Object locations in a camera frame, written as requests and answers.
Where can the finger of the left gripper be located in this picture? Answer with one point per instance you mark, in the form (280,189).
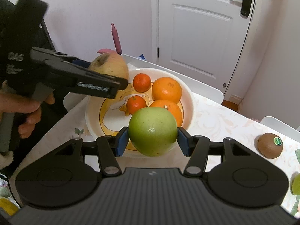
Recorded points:
(77,79)
(41,54)

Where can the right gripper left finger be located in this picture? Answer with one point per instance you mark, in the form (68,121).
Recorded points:
(110,148)

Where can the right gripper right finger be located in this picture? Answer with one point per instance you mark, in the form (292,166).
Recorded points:
(197,149)

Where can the yellow-red apple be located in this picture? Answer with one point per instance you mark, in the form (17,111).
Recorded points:
(110,64)

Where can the large orange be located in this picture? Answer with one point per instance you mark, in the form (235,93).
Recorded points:
(166,88)
(172,107)

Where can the green apple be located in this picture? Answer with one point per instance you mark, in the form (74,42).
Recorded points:
(295,187)
(152,131)

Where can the small mandarin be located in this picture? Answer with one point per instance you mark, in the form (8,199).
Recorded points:
(135,103)
(142,82)

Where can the brown kiwi with sticker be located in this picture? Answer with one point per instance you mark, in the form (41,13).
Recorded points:
(270,145)

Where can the person left hand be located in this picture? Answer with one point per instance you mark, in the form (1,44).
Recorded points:
(31,109)

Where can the black garment on rack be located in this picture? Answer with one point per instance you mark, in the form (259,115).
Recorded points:
(22,27)

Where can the white tray table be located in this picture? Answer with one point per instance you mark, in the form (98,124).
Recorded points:
(71,100)

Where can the cream duck-print bowl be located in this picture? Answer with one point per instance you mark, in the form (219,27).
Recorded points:
(109,116)

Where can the floral white tablecloth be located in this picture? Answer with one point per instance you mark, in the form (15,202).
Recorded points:
(211,120)

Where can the white panel door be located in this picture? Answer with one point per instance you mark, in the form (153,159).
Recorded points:
(202,39)

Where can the pink broom handle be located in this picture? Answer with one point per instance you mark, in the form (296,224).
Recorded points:
(115,37)

